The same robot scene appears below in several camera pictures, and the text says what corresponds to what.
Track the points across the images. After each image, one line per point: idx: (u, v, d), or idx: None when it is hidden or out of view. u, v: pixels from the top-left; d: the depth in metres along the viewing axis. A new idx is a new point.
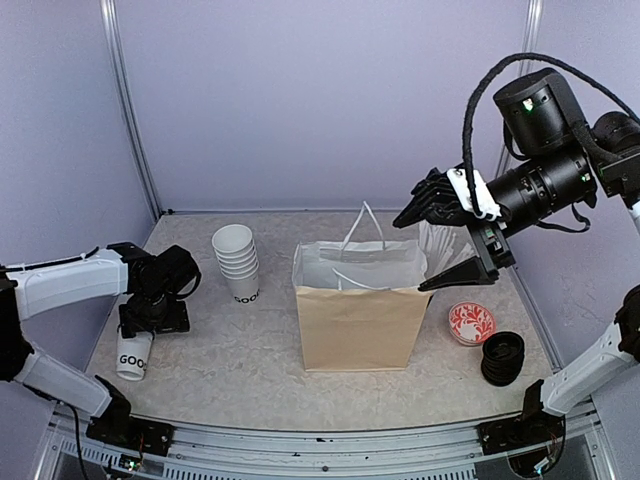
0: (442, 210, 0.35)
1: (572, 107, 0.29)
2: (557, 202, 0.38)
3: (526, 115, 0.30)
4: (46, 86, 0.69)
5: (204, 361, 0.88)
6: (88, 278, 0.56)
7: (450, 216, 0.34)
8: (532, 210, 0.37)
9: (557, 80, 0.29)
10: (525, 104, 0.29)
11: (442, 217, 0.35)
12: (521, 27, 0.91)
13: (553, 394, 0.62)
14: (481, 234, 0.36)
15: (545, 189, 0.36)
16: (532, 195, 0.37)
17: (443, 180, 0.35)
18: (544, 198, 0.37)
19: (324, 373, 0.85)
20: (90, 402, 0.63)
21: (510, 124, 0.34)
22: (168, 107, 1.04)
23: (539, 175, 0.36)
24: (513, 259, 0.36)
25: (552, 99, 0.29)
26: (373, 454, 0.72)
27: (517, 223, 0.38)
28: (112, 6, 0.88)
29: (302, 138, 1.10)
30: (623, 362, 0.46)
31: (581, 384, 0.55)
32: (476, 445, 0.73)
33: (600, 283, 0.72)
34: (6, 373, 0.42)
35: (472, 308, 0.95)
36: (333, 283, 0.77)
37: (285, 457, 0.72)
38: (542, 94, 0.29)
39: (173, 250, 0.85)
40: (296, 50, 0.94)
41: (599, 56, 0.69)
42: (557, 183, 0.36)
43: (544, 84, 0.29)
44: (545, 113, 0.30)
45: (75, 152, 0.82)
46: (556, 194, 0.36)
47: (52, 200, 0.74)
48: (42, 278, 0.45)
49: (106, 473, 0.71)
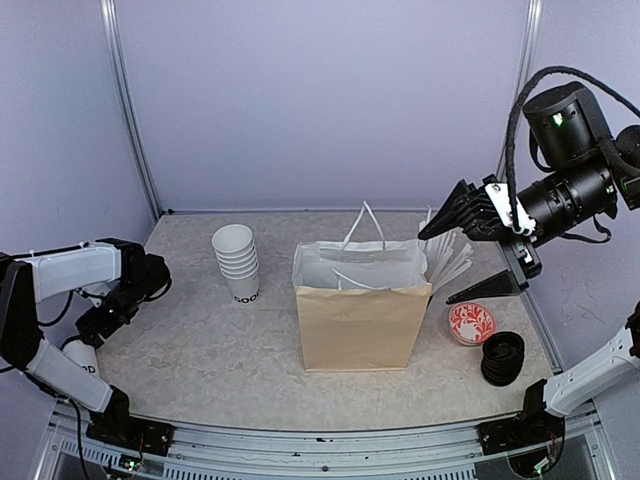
0: (483, 226, 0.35)
1: (599, 120, 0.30)
2: (583, 214, 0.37)
3: (555, 129, 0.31)
4: (46, 85, 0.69)
5: (204, 361, 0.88)
6: (88, 265, 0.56)
7: (490, 233, 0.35)
8: (560, 222, 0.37)
9: (585, 95, 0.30)
10: (556, 118, 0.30)
11: (483, 233, 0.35)
12: (521, 27, 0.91)
13: (557, 394, 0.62)
14: (512, 247, 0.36)
15: (572, 201, 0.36)
16: (560, 208, 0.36)
17: (483, 196, 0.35)
18: (571, 210, 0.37)
19: (324, 373, 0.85)
20: (93, 394, 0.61)
21: (537, 136, 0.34)
22: (168, 107, 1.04)
23: (564, 187, 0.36)
24: (541, 270, 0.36)
25: (581, 113, 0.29)
26: (373, 454, 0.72)
27: (544, 235, 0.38)
28: (112, 6, 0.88)
29: (302, 138, 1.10)
30: (633, 366, 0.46)
31: (587, 385, 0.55)
32: (476, 445, 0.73)
33: (601, 284, 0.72)
34: (24, 358, 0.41)
35: (472, 308, 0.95)
36: (333, 283, 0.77)
37: (285, 457, 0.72)
38: (572, 108, 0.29)
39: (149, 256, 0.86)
40: (296, 49, 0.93)
41: (598, 57, 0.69)
42: (584, 195, 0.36)
43: (573, 99, 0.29)
44: (575, 127, 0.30)
45: (75, 151, 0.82)
46: (582, 206, 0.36)
47: (53, 200, 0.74)
48: (50, 263, 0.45)
49: (106, 473, 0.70)
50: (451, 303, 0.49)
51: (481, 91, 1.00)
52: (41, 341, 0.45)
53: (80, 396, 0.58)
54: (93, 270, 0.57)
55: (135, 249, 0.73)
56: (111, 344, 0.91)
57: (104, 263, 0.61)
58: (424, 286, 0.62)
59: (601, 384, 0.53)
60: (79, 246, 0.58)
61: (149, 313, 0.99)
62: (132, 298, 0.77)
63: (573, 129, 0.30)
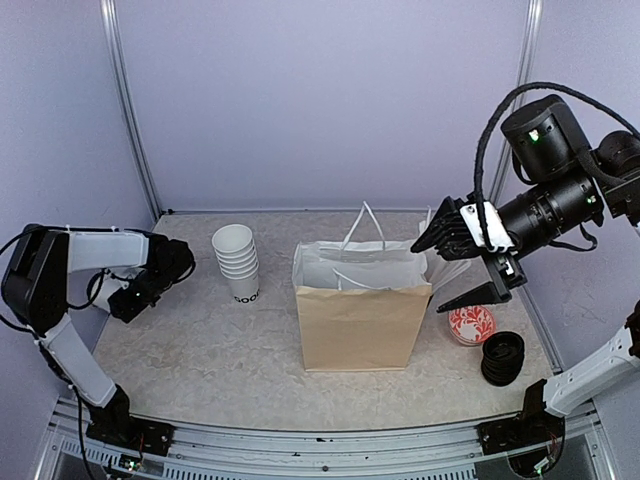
0: (456, 247, 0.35)
1: (576, 133, 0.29)
2: (567, 224, 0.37)
3: (532, 143, 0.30)
4: (46, 84, 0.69)
5: (204, 361, 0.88)
6: (116, 248, 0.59)
7: (465, 252, 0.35)
8: (541, 234, 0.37)
9: (561, 109, 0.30)
10: (531, 133, 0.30)
11: (458, 253, 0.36)
12: (521, 26, 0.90)
13: (556, 394, 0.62)
14: (493, 261, 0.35)
15: (552, 213, 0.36)
16: (541, 220, 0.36)
17: (456, 218, 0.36)
18: (552, 221, 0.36)
19: (324, 373, 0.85)
20: (96, 389, 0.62)
21: (516, 151, 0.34)
22: (168, 106, 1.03)
23: (545, 199, 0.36)
24: (526, 281, 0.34)
25: (557, 128, 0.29)
26: (373, 454, 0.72)
27: (527, 247, 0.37)
28: (111, 6, 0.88)
29: (302, 137, 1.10)
30: (631, 365, 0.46)
31: (585, 385, 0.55)
32: (476, 445, 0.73)
33: (601, 284, 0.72)
34: (57, 313, 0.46)
35: (472, 308, 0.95)
36: (333, 283, 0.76)
37: (285, 457, 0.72)
38: (548, 123, 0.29)
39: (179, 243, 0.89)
40: (296, 47, 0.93)
41: (598, 58, 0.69)
42: (565, 206, 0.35)
43: (549, 114, 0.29)
44: (553, 141, 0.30)
45: (75, 150, 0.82)
46: (563, 218, 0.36)
47: (53, 199, 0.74)
48: (85, 237, 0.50)
49: (106, 473, 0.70)
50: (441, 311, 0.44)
51: (481, 92, 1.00)
52: (65, 311, 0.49)
53: (84, 386, 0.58)
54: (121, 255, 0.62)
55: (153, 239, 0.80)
56: (112, 344, 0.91)
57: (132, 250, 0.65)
58: (424, 286, 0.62)
59: (601, 385, 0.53)
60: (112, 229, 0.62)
61: (148, 313, 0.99)
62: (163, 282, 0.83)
63: (551, 143, 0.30)
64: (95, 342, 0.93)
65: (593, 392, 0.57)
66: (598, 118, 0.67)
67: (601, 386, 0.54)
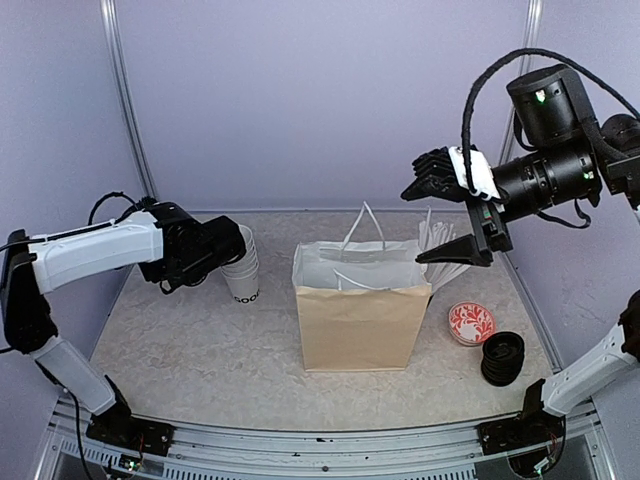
0: (438, 183, 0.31)
1: (583, 102, 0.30)
2: (558, 197, 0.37)
3: (537, 106, 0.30)
4: (46, 84, 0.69)
5: (204, 361, 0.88)
6: (113, 250, 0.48)
7: (445, 190, 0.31)
8: (532, 200, 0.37)
9: (571, 75, 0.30)
10: (538, 94, 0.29)
11: (438, 190, 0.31)
12: (521, 26, 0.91)
13: (553, 394, 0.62)
14: (477, 215, 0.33)
15: (547, 181, 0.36)
16: (534, 186, 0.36)
17: (443, 156, 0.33)
18: (545, 190, 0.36)
19: (324, 373, 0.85)
20: (93, 397, 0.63)
21: (520, 116, 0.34)
22: (167, 105, 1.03)
23: (542, 166, 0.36)
24: (509, 243, 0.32)
25: (564, 93, 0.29)
26: (373, 454, 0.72)
27: (516, 212, 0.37)
28: (112, 6, 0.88)
29: (301, 136, 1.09)
30: (625, 363, 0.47)
31: (583, 384, 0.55)
32: (476, 445, 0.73)
33: (601, 282, 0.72)
34: (39, 335, 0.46)
35: (471, 308, 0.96)
36: (333, 283, 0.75)
37: (285, 457, 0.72)
38: (555, 87, 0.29)
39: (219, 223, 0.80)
40: (296, 47, 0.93)
41: (594, 58, 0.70)
42: (561, 176, 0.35)
43: (557, 78, 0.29)
44: (558, 107, 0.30)
45: (75, 149, 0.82)
46: (557, 188, 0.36)
47: (54, 198, 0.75)
48: (54, 251, 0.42)
49: (106, 473, 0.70)
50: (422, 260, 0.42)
51: (481, 92, 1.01)
52: (54, 337, 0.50)
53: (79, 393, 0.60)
54: (125, 254, 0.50)
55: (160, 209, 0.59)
56: (112, 344, 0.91)
57: (140, 246, 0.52)
58: (424, 286, 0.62)
59: (599, 382, 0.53)
60: (110, 221, 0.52)
61: (148, 313, 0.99)
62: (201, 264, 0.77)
63: (556, 108, 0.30)
64: (95, 342, 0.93)
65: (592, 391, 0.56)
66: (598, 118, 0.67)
67: (598, 384, 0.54)
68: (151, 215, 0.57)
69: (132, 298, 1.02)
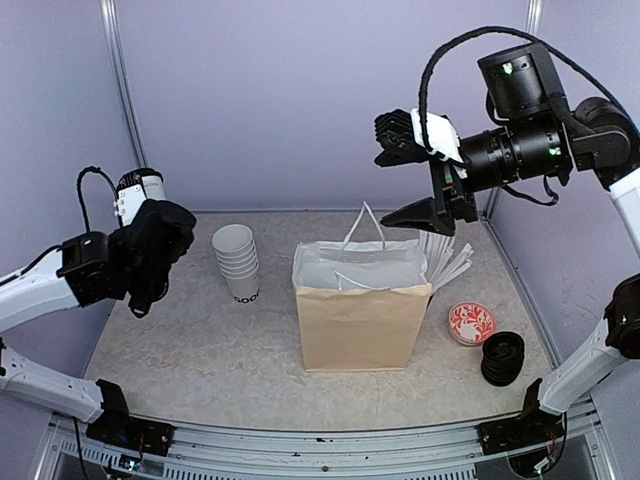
0: (394, 138, 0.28)
1: (554, 77, 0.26)
2: (525, 172, 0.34)
3: (503, 81, 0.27)
4: (46, 84, 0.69)
5: (204, 361, 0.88)
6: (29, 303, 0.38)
7: (402, 146, 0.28)
8: (497, 175, 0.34)
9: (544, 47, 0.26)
10: (504, 67, 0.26)
11: (395, 147, 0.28)
12: (521, 26, 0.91)
13: (547, 392, 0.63)
14: (439, 180, 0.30)
15: (513, 155, 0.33)
16: (499, 160, 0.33)
17: (402, 114, 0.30)
18: (511, 165, 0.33)
19: (324, 373, 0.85)
20: (79, 410, 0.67)
21: (491, 91, 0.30)
22: (167, 105, 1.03)
23: (509, 138, 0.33)
24: (468, 208, 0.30)
25: (533, 67, 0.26)
26: (373, 454, 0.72)
27: (478, 186, 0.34)
28: (111, 6, 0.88)
29: (301, 136, 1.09)
30: (611, 358, 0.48)
31: (575, 381, 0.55)
32: (476, 445, 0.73)
33: (602, 282, 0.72)
34: None
35: (471, 308, 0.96)
36: (333, 284, 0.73)
37: (285, 457, 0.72)
38: (523, 60, 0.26)
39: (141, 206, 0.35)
40: (297, 47, 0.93)
41: (595, 58, 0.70)
42: (528, 150, 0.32)
43: (528, 49, 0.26)
44: (525, 82, 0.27)
45: (74, 149, 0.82)
46: (523, 164, 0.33)
47: (54, 199, 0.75)
48: None
49: (105, 473, 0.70)
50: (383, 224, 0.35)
51: (481, 92, 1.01)
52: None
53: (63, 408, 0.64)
54: (43, 304, 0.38)
55: (70, 245, 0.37)
56: (112, 344, 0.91)
57: (48, 297, 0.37)
58: (424, 286, 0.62)
59: (589, 378, 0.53)
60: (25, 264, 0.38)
61: (148, 313, 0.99)
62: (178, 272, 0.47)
63: (523, 83, 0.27)
64: (96, 342, 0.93)
65: (586, 389, 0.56)
66: None
67: (590, 381, 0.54)
68: (61, 252, 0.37)
69: None
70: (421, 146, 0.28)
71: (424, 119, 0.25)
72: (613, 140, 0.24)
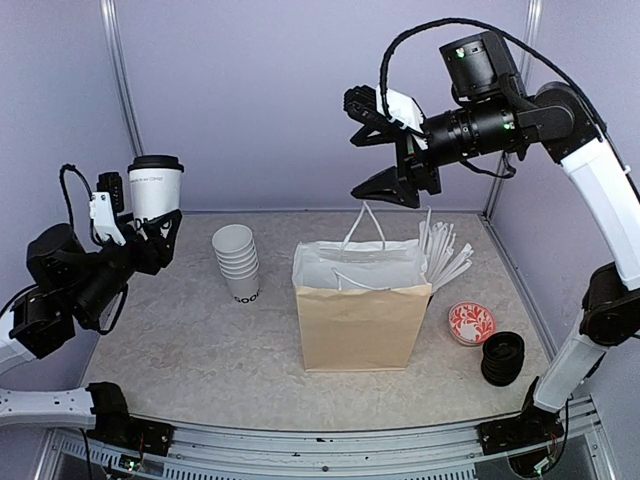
0: (359, 107, 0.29)
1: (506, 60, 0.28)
2: (483, 150, 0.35)
3: (457, 64, 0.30)
4: (45, 83, 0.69)
5: (204, 361, 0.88)
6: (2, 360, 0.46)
7: (366, 115, 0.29)
8: (457, 151, 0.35)
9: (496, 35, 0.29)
10: (457, 51, 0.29)
11: (359, 116, 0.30)
12: (521, 27, 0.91)
13: (540, 386, 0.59)
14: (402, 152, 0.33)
15: (472, 133, 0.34)
16: (458, 138, 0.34)
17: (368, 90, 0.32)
18: (470, 143, 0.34)
19: (324, 373, 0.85)
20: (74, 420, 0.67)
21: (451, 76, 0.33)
22: (167, 105, 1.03)
23: (467, 116, 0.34)
24: (424, 177, 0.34)
25: (483, 51, 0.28)
26: (373, 454, 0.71)
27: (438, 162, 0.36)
28: (112, 6, 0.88)
29: (301, 136, 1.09)
30: (589, 346, 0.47)
31: (565, 368, 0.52)
32: (475, 445, 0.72)
33: None
34: None
35: (471, 308, 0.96)
36: (333, 283, 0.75)
37: (285, 457, 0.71)
38: (474, 45, 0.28)
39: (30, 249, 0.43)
40: (297, 47, 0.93)
41: (595, 58, 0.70)
42: (485, 128, 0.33)
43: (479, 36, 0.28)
44: (476, 66, 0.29)
45: (74, 149, 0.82)
46: (481, 142, 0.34)
47: (54, 199, 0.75)
48: None
49: (106, 473, 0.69)
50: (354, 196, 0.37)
51: None
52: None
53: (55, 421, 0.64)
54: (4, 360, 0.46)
55: (19, 303, 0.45)
56: (112, 344, 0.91)
57: (6, 355, 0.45)
58: (424, 286, 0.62)
59: (576, 364, 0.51)
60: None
61: (148, 313, 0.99)
62: (144, 264, 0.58)
63: (474, 67, 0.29)
64: (96, 343, 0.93)
65: (578, 378, 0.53)
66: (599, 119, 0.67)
67: (577, 373, 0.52)
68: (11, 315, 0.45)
69: (132, 298, 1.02)
70: (382, 117, 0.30)
71: (384, 90, 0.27)
72: (553, 116, 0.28)
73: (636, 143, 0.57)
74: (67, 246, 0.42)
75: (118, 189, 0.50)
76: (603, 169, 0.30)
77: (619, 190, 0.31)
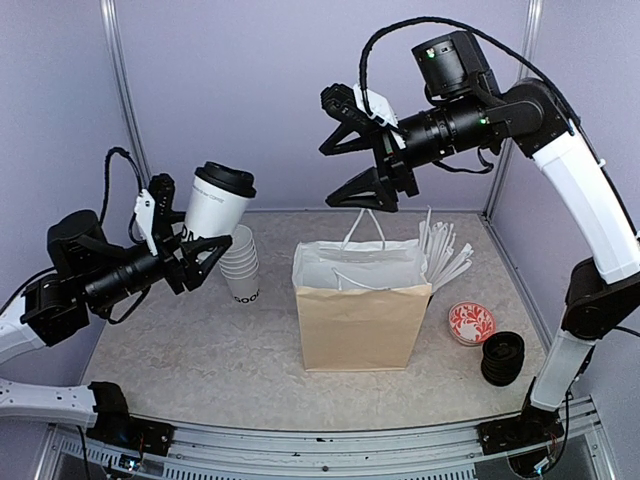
0: (339, 104, 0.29)
1: (475, 59, 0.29)
2: (460, 148, 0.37)
3: (429, 65, 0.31)
4: (45, 81, 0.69)
5: (204, 361, 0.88)
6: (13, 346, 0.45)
7: (347, 112, 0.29)
8: (436, 151, 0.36)
9: (463, 36, 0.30)
10: (428, 52, 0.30)
11: (339, 113, 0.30)
12: (521, 27, 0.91)
13: (536, 386, 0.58)
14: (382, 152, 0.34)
15: (449, 132, 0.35)
16: (436, 137, 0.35)
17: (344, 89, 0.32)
18: (448, 141, 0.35)
19: (324, 373, 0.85)
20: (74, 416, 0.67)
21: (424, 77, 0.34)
22: (167, 105, 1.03)
23: (444, 116, 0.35)
24: (407, 176, 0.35)
25: (452, 51, 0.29)
26: (373, 454, 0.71)
27: (419, 162, 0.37)
28: (111, 6, 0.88)
29: (302, 135, 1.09)
30: (575, 343, 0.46)
31: (558, 368, 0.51)
32: (476, 445, 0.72)
33: None
34: None
35: (471, 308, 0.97)
36: (333, 283, 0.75)
37: (285, 457, 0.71)
38: (443, 46, 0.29)
39: (58, 228, 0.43)
40: (296, 46, 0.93)
41: (595, 56, 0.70)
42: (462, 127, 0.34)
43: (447, 38, 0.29)
44: (446, 65, 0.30)
45: (73, 147, 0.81)
46: (459, 139, 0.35)
47: (53, 198, 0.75)
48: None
49: (106, 473, 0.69)
50: (330, 204, 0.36)
51: None
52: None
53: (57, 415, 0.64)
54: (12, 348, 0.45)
55: (32, 289, 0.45)
56: (112, 344, 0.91)
57: (16, 342, 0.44)
58: (424, 286, 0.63)
59: (565, 362, 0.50)
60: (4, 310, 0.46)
61: (149, 313, 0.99)
62: (170, 281, 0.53)
63: (444, 66, 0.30)
64: (96, 343, 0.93)
65: (572, 378, 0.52)
66: (600, 117, 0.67)
67: (566, 371, 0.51)
68: (26, 299, 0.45)
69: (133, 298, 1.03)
70: (362, 114, 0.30)
71: (365, 87, 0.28)
72: (522, 110, 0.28)
73: (636, 142, 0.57)
74: (89, 233, 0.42)
75: (166, 198, 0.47)
76: (575, 161, 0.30)
77: (592, 183, 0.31)
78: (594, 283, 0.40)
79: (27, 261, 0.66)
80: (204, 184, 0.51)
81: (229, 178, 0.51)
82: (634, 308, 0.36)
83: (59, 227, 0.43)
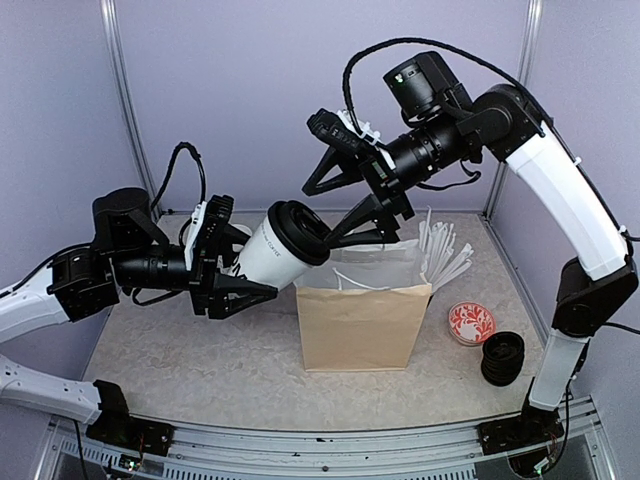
0: (327, 128, 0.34)
1: (439, 78, 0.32)
2: (447, 163, 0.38)
3: (401, 89, 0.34)
4: (44, 79, 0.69)
5: (204, 361, 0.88)
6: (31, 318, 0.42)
7: (336, 134, 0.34)
8: (425, 168, 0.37)
9: (427, 60, 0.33)
10: (396, 77, 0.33)
11: (329, 136, 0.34)
12: (521, 27, 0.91)
13: (535, 386, 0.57)
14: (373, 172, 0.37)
15: (434, 149, 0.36)
16: (423, 155, 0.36)
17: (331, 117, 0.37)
18: (434, 158, 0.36)
19: (324, 373, 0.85)
20: (77, 412, 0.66)
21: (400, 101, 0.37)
22: (168, 105, 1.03)
23: (427, 134, 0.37)
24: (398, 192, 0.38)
25: (418, 74, 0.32)
26: (373, 454, 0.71)
27: (412, 182, 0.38)
28: (111, 6, 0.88)
29: (302, 135, 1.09)
30: (569, 342, 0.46)
31: (555, 366, 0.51)
32: (475, 445, 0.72)
33: None
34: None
35: (471, 308, 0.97)
36: (333, 284, 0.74)
37: (285, 457, 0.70)
38: (409, 70, 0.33)
39: (108, 200, 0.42)
40: (295, 45, 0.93)
41: (594, 55, 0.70)
42: (446, 142, 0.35)
43: (411, 62, 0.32)
44: (415, 87, 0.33)
45: (72, 146, 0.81)
46: (444, 155, 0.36)
47: (53, 196, 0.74)
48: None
49: (106, 473, 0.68)
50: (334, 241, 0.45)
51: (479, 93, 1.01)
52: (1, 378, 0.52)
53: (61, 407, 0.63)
54: (30, 322, 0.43)
55: (61, 261, 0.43)
56: (112, 345, 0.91)
57: (37, 314, 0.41)
58: (424, 286, 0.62)
59: (562, 361, 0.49)
60: (26, 278, 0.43)
61: (149, 313, 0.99)
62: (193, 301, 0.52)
63: (413, 88, 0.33)
64: (96, 343, 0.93)
65: (569, 378, 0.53)
66: (600, 117, 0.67)
67: (565, 369, 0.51)
68: (54, 271, 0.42)
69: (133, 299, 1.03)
70: (353, 135, 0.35)
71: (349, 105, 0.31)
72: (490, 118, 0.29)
73: (634, 143, 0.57)
74: (141, 210, 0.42)
75: (215, 225, 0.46)
76: (549, 162, 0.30)
77: (567, 184, 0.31)
78: (582, 281, 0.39)
79: (27, 261, 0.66)
80: (273, 236, 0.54)
81: (295, 234, 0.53)
82: (622, 302, 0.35)
83: (108, 200, 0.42)
